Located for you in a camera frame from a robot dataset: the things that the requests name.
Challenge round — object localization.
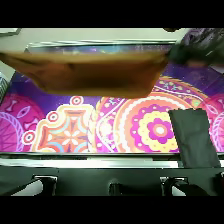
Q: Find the dark grey garment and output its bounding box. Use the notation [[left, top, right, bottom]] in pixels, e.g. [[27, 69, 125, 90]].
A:
[[167, 107, 222, 169]]

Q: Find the silver frame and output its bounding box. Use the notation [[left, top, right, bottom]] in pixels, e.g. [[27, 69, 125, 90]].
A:
[[0, 153, 224, 197]]

